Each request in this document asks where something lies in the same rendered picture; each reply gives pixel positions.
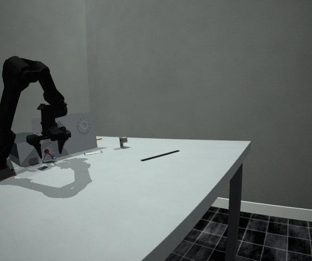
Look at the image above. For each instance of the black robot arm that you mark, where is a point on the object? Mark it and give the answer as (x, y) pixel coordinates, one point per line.
(17, 74)

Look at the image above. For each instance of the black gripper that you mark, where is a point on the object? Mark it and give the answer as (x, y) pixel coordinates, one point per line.
(35, 139)

